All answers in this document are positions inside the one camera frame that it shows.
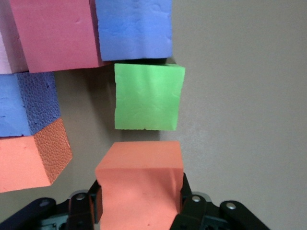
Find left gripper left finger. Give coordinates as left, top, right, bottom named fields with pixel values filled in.
left=0, top=181, right=104, bottom=230

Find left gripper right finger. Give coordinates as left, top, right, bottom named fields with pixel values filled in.
left=170, top=172, right=271, bottom=230

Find orange foam cube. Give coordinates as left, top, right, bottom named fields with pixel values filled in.
left=94, top=140, right=185, bottom=230
left=0, top=117, right=73, bottom=194

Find purple foam cube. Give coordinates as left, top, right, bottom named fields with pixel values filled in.
left=0, top=71, right=62, bottom=138
left=94, top=0, right=173, bottom=62

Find green foam cube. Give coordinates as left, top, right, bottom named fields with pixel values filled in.
left=114, top=63, right=186, bottom=131

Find pink foam cube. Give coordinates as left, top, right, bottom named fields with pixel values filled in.
left=0, top=0, right=29, bottom=75

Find red foam cube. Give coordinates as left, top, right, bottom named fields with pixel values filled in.
left=9, top=0, right=112, bottom=74

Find brown table cover sheet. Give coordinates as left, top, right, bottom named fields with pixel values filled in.
left=0, top=0, right=307, bottom=230

